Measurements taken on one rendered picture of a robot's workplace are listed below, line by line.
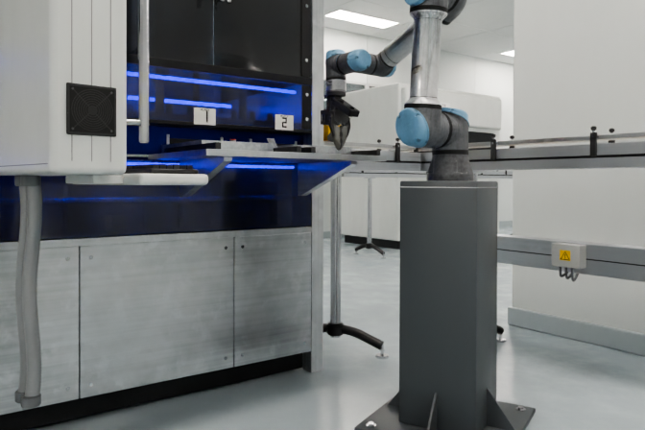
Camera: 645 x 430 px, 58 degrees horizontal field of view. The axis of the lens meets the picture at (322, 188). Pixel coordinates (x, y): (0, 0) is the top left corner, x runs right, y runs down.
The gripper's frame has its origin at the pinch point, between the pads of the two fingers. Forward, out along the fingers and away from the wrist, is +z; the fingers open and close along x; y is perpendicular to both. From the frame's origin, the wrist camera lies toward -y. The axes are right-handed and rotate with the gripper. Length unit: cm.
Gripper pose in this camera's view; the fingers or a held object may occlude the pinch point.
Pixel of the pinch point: (340, 146)
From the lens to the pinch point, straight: 213.9
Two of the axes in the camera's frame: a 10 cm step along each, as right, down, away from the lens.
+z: 0.1, 10.0, -0.1
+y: -5.9, 0.1, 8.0
